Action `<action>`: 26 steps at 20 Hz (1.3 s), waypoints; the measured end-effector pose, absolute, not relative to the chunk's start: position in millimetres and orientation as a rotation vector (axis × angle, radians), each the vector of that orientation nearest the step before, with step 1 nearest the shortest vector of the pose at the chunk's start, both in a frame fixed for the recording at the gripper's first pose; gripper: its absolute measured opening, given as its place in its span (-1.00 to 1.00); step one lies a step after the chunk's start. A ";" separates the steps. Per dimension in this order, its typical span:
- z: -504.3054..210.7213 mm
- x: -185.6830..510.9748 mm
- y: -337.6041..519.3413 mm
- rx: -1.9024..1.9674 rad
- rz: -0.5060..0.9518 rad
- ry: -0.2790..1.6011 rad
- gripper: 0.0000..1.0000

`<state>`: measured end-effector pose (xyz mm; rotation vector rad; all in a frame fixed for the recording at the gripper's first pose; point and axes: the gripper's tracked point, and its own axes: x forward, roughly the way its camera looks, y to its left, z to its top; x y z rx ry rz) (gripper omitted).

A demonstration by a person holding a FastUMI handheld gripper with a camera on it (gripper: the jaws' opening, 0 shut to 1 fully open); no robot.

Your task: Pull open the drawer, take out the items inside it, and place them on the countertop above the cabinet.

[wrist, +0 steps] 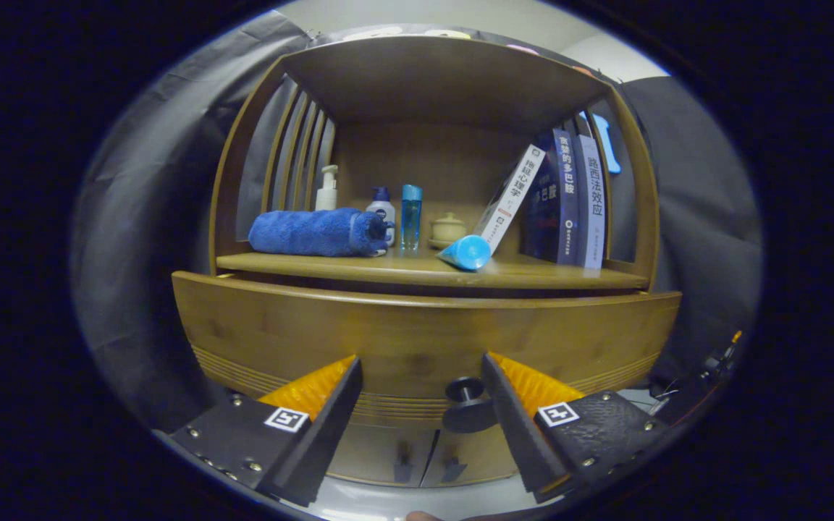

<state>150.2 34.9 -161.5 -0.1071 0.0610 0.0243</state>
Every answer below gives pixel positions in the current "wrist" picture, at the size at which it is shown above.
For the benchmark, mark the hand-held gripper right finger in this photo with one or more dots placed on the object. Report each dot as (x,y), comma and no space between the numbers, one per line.
(515,430)

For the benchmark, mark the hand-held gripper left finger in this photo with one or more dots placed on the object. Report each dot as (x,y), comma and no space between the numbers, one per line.
(323,441)

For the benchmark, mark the wooden drawer with black knob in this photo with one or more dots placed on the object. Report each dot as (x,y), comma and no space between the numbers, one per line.
(388,340)

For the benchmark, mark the blue squeeze tube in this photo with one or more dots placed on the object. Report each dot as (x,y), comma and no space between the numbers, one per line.
(469,253)

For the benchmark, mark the wooden cabinet door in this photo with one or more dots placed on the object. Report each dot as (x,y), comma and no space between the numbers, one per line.
(486,456)
(366,452)

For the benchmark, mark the wooden countertop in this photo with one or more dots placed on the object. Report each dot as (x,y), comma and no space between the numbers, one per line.
(402,269)

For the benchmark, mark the wooden cabinet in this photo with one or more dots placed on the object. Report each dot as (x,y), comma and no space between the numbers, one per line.
(446,79)

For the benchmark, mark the rolled blue towel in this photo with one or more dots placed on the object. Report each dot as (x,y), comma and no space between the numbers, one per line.
(308,231)

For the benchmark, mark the black and orange device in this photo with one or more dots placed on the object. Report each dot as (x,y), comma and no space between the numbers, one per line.
(714,362)

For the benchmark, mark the beige lidded teacup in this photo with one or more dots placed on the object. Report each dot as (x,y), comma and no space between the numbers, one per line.
(449,230)

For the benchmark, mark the white book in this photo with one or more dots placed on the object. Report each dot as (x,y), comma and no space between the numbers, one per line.
(515,199)

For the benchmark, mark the dark blue book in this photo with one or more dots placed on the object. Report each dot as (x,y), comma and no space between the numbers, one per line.
(565,202)

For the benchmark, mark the light purple book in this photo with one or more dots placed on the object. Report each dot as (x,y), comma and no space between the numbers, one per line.
(592,210)

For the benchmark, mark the clear blue bottle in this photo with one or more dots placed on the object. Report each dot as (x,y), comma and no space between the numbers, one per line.
(410,217)

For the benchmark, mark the white bottle with blue cap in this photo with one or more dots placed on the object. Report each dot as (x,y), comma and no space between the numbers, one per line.
(382,206)

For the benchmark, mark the white pump bottle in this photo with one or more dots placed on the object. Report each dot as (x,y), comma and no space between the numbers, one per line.
(326,197)

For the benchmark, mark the black backdrop cloth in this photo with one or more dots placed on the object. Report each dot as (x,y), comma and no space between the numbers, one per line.
(149,217)

